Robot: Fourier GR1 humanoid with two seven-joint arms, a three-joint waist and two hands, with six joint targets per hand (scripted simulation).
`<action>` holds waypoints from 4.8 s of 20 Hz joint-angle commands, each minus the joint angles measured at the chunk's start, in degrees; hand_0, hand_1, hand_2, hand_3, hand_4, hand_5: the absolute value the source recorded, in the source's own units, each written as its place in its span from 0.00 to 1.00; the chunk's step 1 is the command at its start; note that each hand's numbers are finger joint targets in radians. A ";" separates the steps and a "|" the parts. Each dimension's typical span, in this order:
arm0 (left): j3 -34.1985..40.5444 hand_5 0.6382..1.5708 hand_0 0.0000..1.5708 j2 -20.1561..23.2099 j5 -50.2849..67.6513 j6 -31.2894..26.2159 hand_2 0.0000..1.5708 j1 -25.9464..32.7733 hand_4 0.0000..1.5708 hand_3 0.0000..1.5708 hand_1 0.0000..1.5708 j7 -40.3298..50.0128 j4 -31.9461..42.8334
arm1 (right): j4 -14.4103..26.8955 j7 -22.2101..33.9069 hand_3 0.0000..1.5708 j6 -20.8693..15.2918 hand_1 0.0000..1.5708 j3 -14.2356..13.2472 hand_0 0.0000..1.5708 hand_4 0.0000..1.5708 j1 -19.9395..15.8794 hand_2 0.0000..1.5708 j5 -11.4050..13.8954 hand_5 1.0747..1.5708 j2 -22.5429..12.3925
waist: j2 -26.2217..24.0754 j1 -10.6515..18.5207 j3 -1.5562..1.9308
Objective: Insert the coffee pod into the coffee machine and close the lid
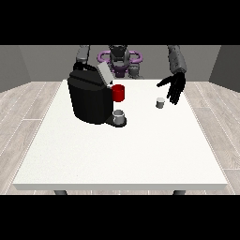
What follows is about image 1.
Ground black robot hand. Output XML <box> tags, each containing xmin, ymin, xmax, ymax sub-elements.
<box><xmin>72</xmin><ymin>60</ymin><xmax>96</xmax><ymax>72</ymax></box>
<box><xmin>156</xmin><ymin>71</ymin><xmax>187</xmax><ymax>106</ymax></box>

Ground small grey coffee pod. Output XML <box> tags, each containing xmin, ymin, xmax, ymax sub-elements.
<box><xmin>156</xmin><ymin>97</ymin><xmax>166</xmax><ymax>110</ymax></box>

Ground pale grey machine lid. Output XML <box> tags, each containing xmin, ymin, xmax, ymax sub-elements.
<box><xmin>96</xmin><ymin>61</ymin><xmax>114</xmax><ymax>85</ymax></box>

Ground black coffee machine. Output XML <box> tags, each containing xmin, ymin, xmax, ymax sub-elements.
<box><xmin>67</xmin><ymin>67</ymin><xmax>128</xmax><ymax>128</ymax></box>

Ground red pod holder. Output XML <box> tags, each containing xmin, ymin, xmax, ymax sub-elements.
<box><xmin>111</xmin><ymin>83</ymin><xmax>126</xmax><ymax>103</ymax></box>

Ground grey robot trunk purple rings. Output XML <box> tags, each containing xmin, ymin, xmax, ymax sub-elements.
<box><xmin>97</xmin><ymin>45</ymin><xmax>145</xmax><ymax>80</ymax></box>

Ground small grey cup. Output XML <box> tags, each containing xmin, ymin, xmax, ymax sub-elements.
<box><xmin>112</xmin><ymin>109</ymin><xmax>127</xmax><ymax>125</ymax></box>

